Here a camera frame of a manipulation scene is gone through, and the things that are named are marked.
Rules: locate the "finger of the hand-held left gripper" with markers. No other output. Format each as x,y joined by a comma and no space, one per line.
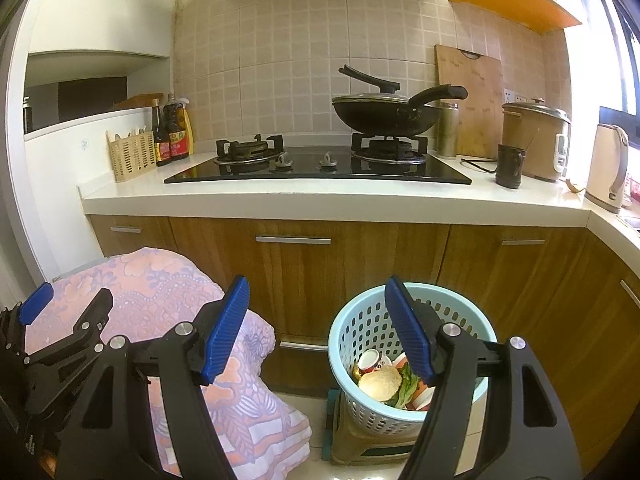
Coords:
92,312
36,302

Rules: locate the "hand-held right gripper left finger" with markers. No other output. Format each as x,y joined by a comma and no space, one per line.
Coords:
225,332

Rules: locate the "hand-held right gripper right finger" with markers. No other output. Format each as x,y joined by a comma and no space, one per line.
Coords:
407,335

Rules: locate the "red and white paper cup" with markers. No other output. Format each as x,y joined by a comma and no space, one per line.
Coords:
371,361

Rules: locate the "light blue plastic basket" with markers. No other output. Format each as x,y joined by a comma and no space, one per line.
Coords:
360,320

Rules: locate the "green lettuce leaf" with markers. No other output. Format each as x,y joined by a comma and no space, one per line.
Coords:
407,385

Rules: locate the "burger bun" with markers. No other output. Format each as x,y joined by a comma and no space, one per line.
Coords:
380,384

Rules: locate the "orange paper cup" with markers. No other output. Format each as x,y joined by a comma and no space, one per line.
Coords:
426,402

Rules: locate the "pink floral tablecloth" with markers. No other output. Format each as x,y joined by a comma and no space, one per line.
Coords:
165,280

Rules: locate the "wooden base cabinet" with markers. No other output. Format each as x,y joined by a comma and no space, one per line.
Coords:
310,280

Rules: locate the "beige plastic stool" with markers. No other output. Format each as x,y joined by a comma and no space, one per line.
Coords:
350,440

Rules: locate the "beige slotted utensil basket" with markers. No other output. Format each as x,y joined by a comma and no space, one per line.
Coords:
131,155

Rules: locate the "small dark sauce bottle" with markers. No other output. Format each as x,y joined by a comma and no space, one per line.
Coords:
161,145

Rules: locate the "black glass gas hob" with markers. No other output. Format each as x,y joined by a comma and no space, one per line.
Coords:
310,172

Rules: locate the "grey hob knob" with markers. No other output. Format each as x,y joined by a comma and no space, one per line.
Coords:
283,161
327,159

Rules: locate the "black burner grate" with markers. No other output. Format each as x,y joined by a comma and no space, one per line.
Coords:
250,149
390,149

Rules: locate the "black cup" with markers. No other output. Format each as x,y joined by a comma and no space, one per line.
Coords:
509,167

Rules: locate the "large dark sauce bottle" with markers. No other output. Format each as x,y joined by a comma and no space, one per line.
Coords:
177,130

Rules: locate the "yellow oil bottle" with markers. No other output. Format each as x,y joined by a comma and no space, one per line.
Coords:
189,127

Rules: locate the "steel canister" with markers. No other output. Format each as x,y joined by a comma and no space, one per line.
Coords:
448,130

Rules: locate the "black wok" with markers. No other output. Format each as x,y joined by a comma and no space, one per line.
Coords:
390,117

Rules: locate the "brown peel scrap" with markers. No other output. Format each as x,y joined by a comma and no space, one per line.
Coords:
574,186

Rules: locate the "beige rice cooker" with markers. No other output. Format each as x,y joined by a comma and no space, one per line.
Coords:
537,140

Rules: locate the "wooden cutting board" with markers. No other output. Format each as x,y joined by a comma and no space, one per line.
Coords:
475,90

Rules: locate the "cream electric kettle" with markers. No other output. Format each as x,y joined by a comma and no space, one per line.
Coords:
605,170

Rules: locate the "window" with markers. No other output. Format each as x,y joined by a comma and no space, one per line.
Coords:
620,60

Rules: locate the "wall outlet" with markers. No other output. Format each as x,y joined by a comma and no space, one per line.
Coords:
515,95

